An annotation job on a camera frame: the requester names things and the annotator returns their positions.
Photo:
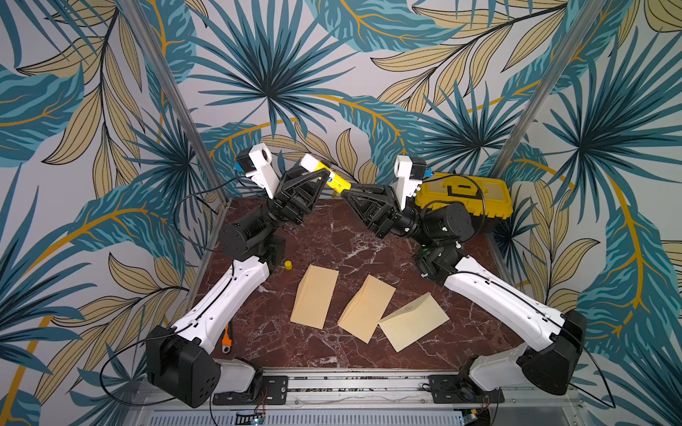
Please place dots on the left manila envelope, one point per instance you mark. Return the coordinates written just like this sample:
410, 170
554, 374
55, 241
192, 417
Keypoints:
314, 296

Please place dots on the yellow black toolbox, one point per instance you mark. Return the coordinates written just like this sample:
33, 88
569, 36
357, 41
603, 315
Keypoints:
487, 200

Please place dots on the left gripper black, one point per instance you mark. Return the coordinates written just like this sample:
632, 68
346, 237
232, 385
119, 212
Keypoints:
294, 209

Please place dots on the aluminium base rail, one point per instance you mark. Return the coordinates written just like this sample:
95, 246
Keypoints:
359, 396

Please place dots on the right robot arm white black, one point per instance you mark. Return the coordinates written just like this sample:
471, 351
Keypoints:
553, 341

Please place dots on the aluminium corner post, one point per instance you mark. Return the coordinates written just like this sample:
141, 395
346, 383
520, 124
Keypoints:
142, 30
555, 69

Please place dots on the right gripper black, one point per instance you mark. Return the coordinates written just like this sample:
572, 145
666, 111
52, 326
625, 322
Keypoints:
386, 214

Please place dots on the right open manila envelope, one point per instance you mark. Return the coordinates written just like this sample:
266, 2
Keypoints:
413, 321

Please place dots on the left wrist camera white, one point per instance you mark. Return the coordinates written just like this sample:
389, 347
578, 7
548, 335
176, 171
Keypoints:
256, 164

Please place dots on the middle manila envelope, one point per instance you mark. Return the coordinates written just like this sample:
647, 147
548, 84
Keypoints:
366, 309

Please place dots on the right aluminium corner post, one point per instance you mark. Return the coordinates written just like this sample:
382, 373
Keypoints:
555, 69

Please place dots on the left aluminium corner post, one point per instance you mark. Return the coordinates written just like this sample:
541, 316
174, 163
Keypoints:
142, 30

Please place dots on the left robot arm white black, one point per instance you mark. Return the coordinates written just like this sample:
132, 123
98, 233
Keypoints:
179, 358

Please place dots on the orange adjustable wrench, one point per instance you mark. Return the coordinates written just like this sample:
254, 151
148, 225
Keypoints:
227, 340

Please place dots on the yellow glue stick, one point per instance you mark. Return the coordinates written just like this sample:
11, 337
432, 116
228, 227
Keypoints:
331, 179

